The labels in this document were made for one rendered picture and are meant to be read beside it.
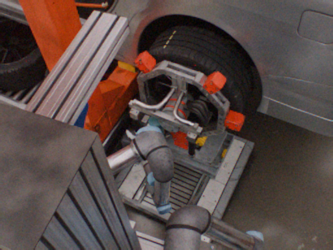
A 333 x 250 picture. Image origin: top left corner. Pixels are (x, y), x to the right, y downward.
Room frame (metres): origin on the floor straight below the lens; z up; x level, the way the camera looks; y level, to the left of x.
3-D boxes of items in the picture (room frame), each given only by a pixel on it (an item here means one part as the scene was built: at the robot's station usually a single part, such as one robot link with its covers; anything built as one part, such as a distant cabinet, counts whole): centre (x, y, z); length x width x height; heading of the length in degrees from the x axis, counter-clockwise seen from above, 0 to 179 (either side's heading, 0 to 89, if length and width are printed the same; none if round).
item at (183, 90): (1.20, -0.10, 1.03); 0.19 x 0.18 x 0.11; 150
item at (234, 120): (1.20, -0.35, 0.85); 0.09 x 0.08 x 0.07; 60
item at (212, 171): (1.50, -0.16, 0.13); 0.50 x 0.36 x 0.10; 60
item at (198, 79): (1.36, -0.07, 0.85); 0.54 x 0.07 x 0.54; 60
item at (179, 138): (1.39, -0.09, 0.48); 0.16 x 0.12 x 0.17; 150
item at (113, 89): (1.69, 0.32, 0.69); 0.52 x 0.17 x 0.35; 150
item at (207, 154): (1.50, -0.16, 0.32); 0.40 x 0.30 x 0.28; 60
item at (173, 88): (1.30, 0.08, 1.03); 0.19 x 0.18 x 0.11; 150
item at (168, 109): (1.29, -0.04, 0.85); 0.21 x 0.14 x 0.14; 150
